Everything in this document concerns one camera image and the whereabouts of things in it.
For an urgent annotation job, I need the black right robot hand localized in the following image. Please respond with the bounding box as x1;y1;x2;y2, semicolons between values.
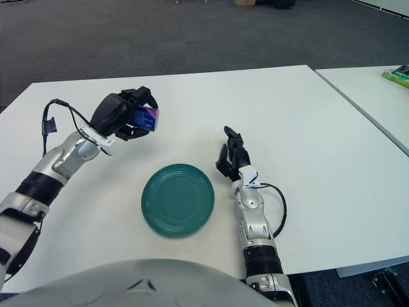
214;125;251;183

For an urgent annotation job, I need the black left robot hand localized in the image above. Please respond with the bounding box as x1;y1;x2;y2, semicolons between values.
90;86;159;141

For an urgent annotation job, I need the blue gum box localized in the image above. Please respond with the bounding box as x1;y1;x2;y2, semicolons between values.
133;107;160;132

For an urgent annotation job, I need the green ribbed plate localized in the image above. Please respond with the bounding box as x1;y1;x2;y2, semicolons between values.
141;163;215;239

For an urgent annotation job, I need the black bulky background object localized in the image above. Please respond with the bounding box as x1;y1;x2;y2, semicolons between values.
255;0;297;9

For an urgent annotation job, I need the green flat box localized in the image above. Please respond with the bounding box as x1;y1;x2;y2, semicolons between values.
381;69;409;90

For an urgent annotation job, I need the grey robot torso shell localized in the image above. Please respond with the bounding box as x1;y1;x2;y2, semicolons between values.
0;258;301;307

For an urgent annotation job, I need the black table foot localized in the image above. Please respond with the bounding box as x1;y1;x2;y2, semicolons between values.
372;267;409;307

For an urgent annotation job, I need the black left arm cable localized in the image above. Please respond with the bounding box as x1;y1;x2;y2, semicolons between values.
40;98;96;157

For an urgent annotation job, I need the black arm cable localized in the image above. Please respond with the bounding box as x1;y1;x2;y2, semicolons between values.
257;182;288;239
40;98;96;157

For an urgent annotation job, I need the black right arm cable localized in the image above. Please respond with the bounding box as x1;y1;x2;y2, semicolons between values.
257;182;288;239

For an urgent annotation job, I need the white table frame beam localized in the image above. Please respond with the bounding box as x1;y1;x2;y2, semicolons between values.
335;255;409;279

